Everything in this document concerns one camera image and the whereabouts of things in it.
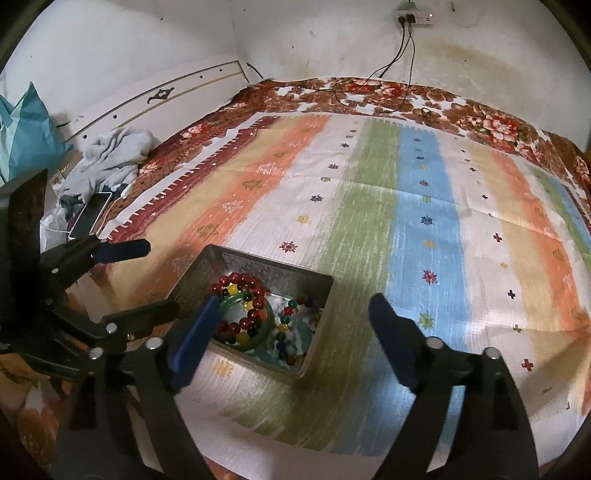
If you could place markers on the smartphone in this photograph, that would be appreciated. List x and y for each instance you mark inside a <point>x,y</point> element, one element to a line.
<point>89,215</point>

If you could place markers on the white wall socket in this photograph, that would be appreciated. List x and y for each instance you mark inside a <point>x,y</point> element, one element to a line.
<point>421,18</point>

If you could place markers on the teal pillow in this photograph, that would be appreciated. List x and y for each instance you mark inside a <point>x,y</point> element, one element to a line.
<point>29,139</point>

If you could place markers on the floral red bedsheet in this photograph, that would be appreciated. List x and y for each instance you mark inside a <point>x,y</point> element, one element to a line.
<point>392,99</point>

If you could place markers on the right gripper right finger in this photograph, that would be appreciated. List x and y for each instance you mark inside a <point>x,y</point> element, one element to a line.
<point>430,370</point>

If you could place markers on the striped colourful cloth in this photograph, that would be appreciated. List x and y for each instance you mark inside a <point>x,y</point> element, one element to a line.
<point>369,258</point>

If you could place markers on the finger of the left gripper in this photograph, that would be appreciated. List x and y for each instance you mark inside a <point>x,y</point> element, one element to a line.
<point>73,259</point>
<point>114,332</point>

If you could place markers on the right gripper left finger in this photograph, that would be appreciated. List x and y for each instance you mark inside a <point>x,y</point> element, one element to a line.
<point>161,367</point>

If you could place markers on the grey metal jewelry box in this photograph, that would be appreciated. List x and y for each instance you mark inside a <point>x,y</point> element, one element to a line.
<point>301,300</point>

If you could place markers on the white headboard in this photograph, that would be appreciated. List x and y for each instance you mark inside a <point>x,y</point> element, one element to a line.
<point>163,104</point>

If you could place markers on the grey crumpled cloth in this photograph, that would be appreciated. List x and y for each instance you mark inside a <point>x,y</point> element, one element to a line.
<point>111,160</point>

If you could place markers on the green jade bangle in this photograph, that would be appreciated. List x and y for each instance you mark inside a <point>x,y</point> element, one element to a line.
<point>246,322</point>

